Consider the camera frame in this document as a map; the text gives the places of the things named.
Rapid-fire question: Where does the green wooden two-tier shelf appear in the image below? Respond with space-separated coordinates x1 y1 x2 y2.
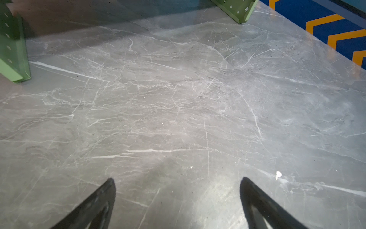
1 0 258 84

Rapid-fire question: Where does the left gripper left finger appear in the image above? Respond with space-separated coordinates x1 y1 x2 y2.
52 178 116 229

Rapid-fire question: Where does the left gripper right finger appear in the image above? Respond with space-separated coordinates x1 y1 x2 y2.
240 177 306 229

